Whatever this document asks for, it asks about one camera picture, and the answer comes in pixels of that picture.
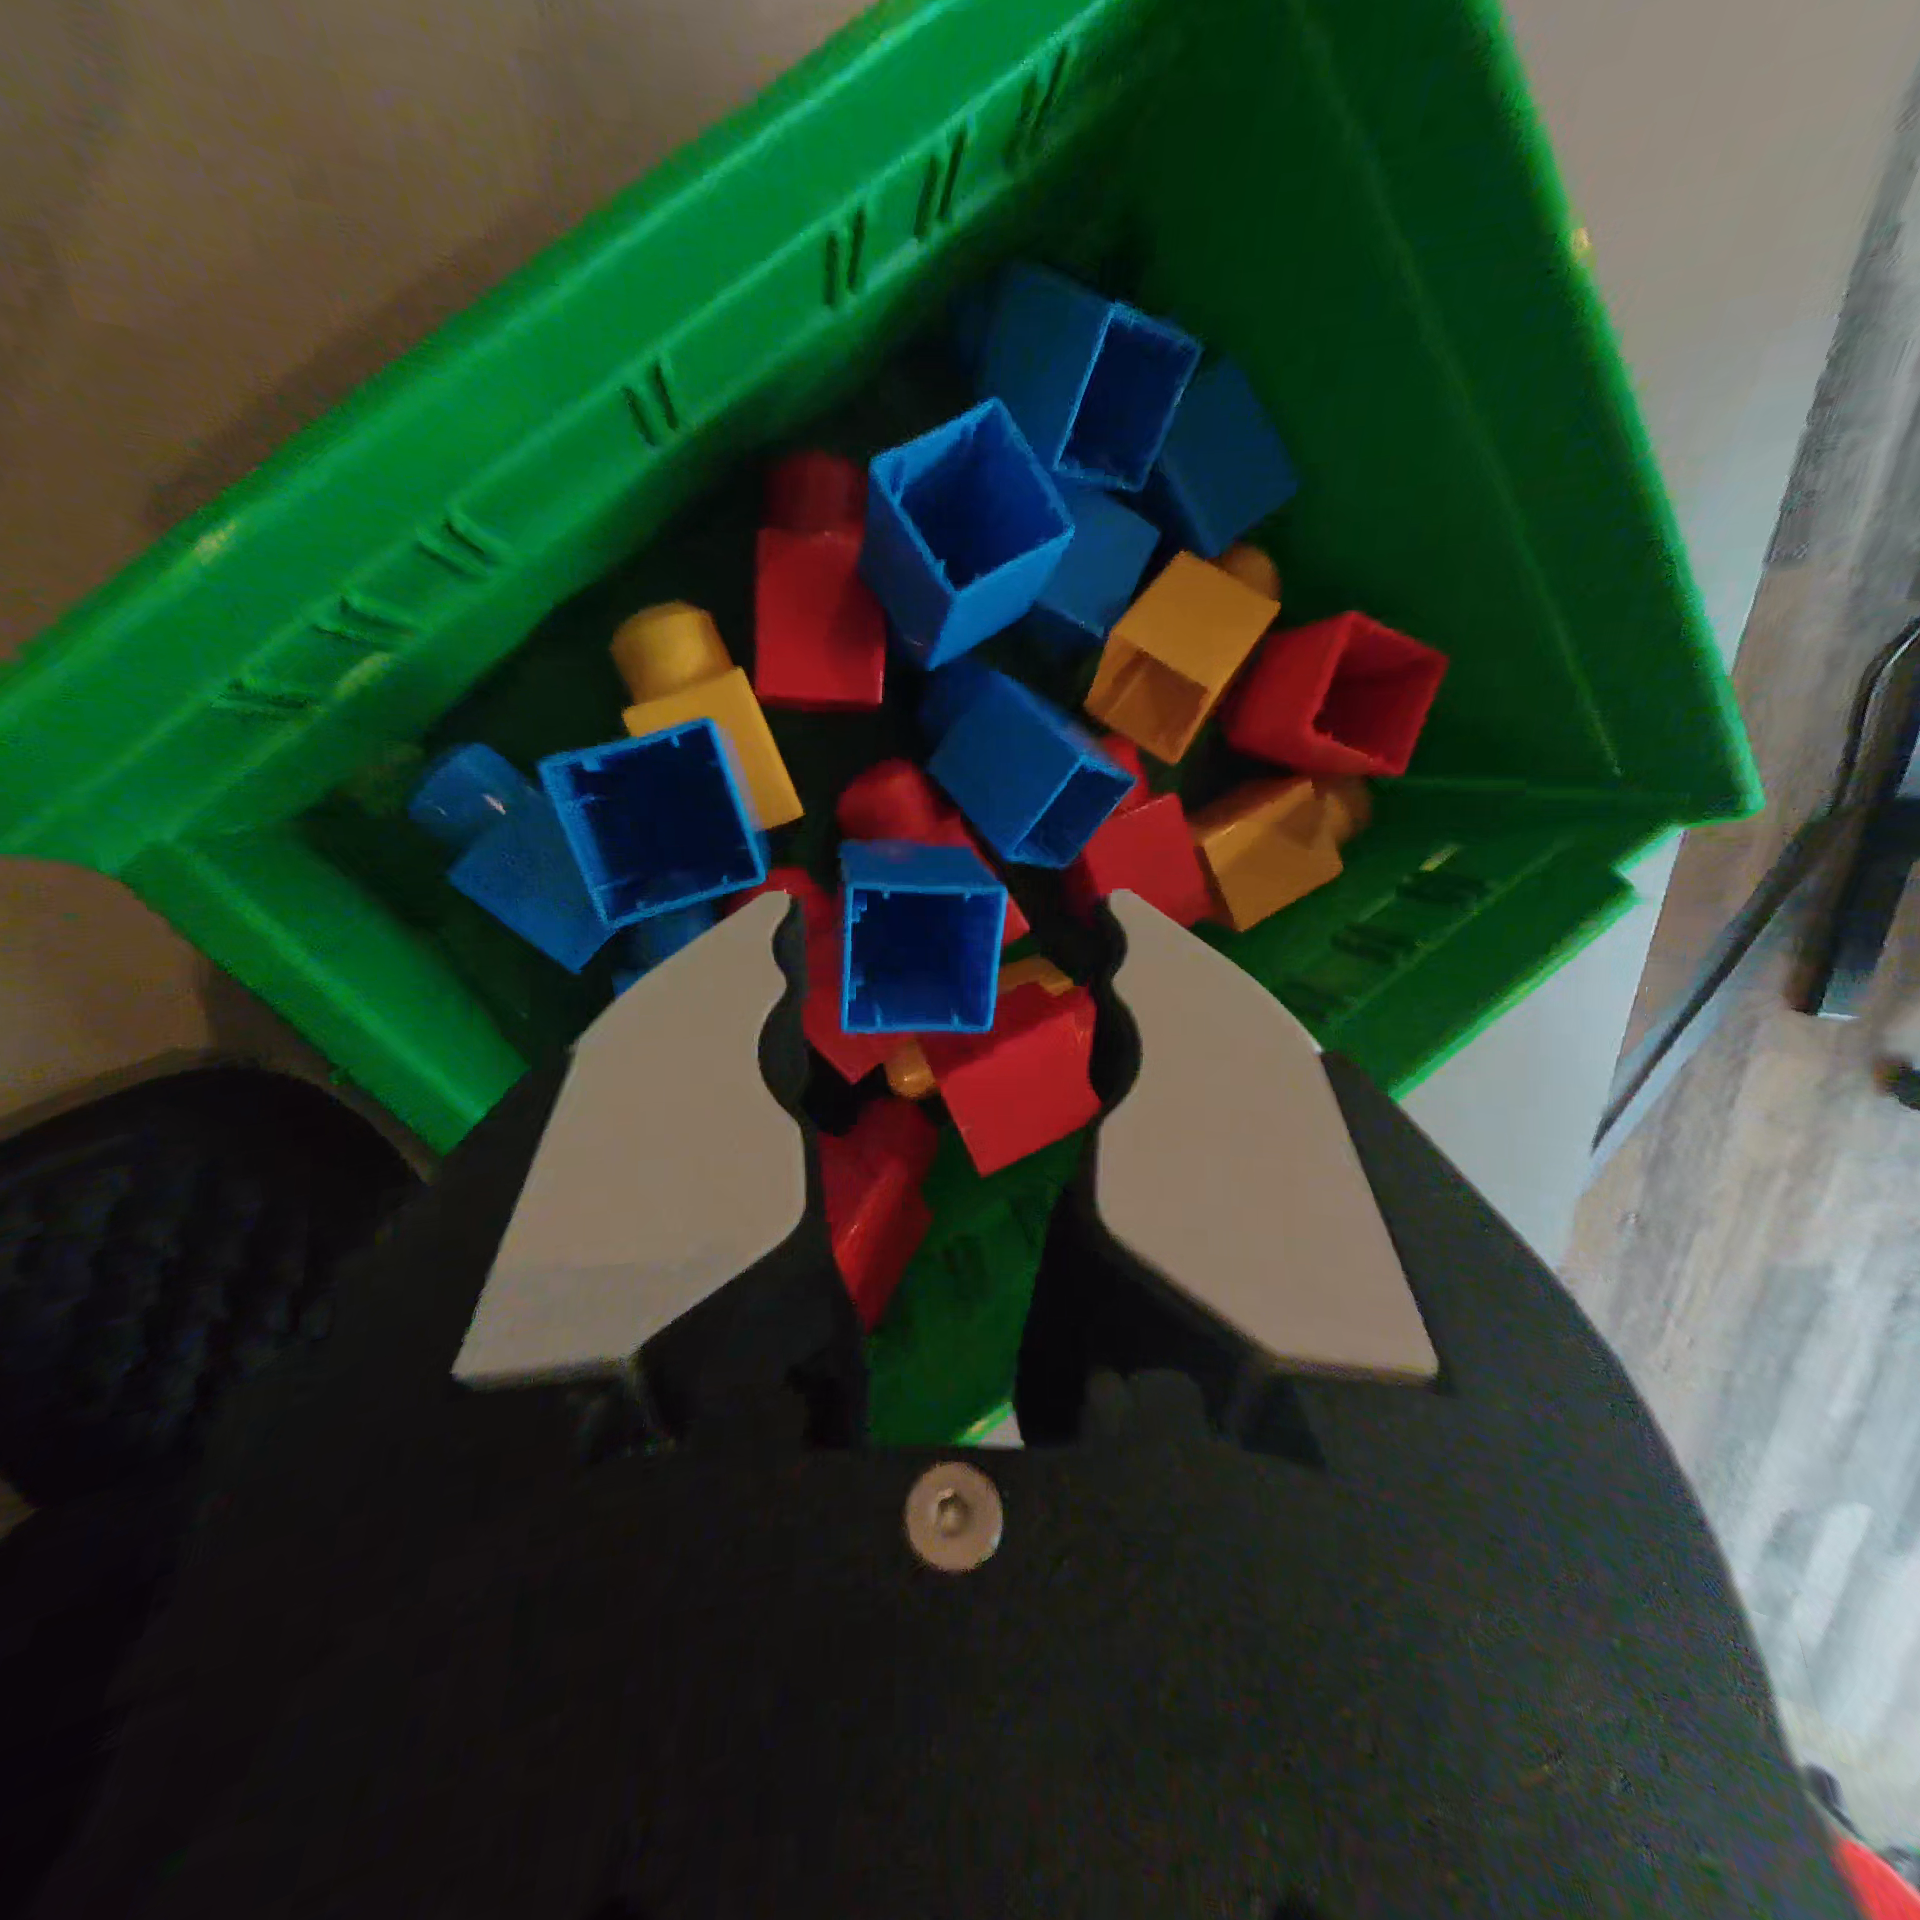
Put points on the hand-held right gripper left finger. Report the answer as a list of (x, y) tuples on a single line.
[(646, 1186)]

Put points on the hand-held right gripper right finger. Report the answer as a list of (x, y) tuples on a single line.
[(1259, 1200)]

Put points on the blue mega block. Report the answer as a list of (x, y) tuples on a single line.
[(921, 885)]

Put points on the pile of blocks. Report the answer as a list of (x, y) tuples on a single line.
[(1020, 750)]

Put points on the green plastic bin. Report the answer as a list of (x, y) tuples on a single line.
[(523, 451)]

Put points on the black quilted wrist pad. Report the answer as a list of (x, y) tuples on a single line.
[(182, 1276)]

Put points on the red plastic object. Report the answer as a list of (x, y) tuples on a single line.
[(1882, 1883)]

